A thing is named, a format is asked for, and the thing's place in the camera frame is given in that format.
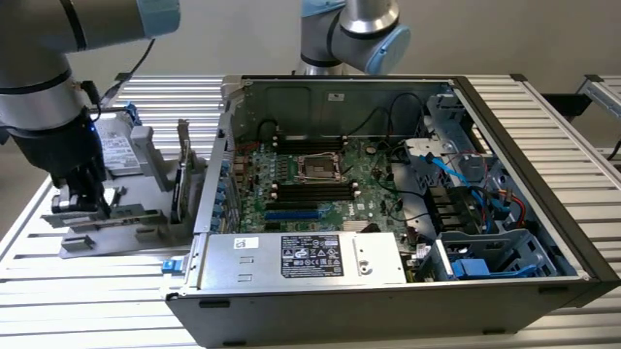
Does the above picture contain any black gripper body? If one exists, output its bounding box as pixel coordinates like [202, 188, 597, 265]
[8, 105, 108, 190]

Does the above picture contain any green RAM stick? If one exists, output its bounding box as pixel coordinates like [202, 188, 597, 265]
[45, 207, 164, 228]

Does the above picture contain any silver hard disk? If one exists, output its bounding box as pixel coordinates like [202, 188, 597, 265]
[92, 111, 143, 176]

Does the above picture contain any grey parts rack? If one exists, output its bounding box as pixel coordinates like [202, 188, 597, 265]
[41, 105, 207, 260]

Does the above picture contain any blue case latch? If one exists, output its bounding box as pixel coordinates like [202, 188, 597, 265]
[159, 256, 189, 274]

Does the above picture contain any long black expansion slot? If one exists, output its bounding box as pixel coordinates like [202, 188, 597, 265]
[264, 202, 318, 212]

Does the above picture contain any silver power supply unit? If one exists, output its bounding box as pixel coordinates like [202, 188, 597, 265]
[195, 232, 409, 292]

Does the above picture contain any blue expansion slot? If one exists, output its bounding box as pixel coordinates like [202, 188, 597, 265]
[263, 210, 320, 221]

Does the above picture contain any metal CPU socket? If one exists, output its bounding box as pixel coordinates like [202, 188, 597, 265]
[290, 154, 346, 183]

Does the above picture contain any silver chipset heatsink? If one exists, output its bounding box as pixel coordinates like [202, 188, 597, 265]
[346, 220, 380, 234]

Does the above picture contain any green motherboard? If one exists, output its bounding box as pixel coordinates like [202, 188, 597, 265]
[231, 137, 426, 239]

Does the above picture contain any open grey PC case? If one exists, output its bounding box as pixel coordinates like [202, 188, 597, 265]
[161, 74, 621, 349]

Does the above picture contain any grey metal disk bay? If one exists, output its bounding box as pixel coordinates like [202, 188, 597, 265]
[400, 92, 489, 192]

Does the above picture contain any grey disk bay blue clip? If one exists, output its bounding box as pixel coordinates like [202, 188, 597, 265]
[415, 228, 559, 283]

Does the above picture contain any black box between tables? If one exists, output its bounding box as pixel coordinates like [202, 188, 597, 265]
[541, 93, 591, 118]

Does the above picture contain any metal slat side table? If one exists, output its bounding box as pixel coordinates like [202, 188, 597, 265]
[575, 74, 621, 121]

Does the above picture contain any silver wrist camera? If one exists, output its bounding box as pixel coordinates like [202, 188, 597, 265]
[51, 194, 97, 215]

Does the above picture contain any graphics card with metal bracket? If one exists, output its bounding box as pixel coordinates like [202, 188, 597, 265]
[168, 119, 200, 225]

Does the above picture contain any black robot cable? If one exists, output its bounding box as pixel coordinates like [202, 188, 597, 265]
[115, 37, 157, 81]

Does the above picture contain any black short wire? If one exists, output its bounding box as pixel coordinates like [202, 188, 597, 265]
[255, 119, 279, 143]

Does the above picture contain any black looped wire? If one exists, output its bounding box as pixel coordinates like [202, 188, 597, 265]
[347, 92, 427, 141]

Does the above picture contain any blue SATA wire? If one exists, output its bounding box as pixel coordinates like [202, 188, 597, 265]
[422, 153, 467, 187]

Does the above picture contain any red wire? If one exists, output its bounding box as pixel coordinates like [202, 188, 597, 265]
[513, 196, 530, 227]

